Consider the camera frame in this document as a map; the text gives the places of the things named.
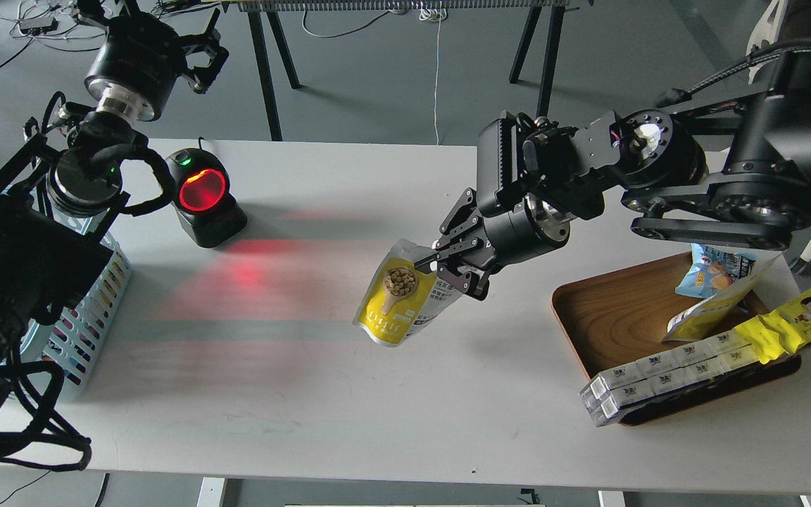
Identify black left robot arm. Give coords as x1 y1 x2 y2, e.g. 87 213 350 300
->
0 1 246 472

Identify yellow cartoon snack bag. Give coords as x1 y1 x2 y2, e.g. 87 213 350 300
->
732 287 811 365

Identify floor cables and adapter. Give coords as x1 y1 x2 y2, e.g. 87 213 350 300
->
0 0 107 96

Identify yellow nut snack pouch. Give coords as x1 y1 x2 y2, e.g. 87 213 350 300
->
352 239 463 347

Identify brown wooden tray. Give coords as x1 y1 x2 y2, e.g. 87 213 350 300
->
551 253 802 426

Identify black trestle table legs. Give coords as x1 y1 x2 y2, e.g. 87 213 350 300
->
200 1 567 144

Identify black barcode scanner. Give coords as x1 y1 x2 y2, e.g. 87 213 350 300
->
165 136 248 249

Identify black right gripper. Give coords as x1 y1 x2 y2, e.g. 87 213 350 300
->
414 187 572 301

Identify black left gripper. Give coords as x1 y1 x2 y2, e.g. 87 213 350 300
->
84 8 230 122

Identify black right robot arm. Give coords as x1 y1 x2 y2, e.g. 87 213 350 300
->
415 1 811 301

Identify yellow white snack pouch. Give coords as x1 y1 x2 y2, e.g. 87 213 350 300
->
662 254 783 343

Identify white boxed snack pack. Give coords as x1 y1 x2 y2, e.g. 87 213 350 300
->
579 330 760 427

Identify white hanging cable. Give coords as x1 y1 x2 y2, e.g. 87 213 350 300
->
417 6 448 146

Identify blue snack bag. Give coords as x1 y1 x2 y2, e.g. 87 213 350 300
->
674 243 757 299

